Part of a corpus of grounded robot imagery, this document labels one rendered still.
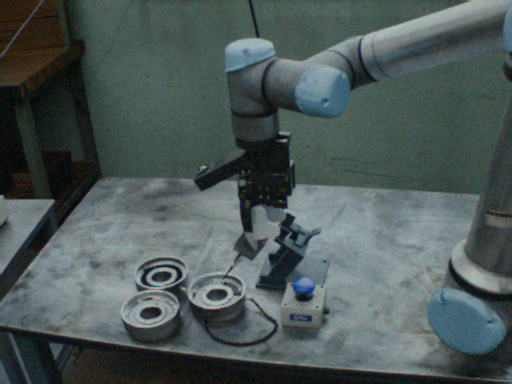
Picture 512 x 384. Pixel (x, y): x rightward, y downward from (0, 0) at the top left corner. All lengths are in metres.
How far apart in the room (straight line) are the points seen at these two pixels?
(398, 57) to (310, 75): 0.14
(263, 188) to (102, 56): 1.94
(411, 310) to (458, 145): 1.64
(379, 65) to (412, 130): 1.76
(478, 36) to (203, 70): 1.98
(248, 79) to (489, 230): 0.41
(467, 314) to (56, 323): 0.75
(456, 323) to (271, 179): 0.37
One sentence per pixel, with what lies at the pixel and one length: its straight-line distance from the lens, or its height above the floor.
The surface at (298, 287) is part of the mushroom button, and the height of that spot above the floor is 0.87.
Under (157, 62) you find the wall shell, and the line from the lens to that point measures 2.83.
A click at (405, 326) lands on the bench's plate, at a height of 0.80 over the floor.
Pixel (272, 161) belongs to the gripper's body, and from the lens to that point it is 1.05.
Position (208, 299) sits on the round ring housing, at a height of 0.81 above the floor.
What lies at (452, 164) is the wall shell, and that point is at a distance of 2.81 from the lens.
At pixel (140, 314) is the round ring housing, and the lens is 1.19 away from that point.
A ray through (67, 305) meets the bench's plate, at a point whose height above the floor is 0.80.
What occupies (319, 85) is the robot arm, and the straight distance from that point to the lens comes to 0.91.
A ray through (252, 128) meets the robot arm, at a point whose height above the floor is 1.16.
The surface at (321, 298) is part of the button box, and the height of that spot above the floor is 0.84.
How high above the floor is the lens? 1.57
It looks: 32 degrees down
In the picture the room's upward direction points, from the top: 7 degrees counter-clockwise
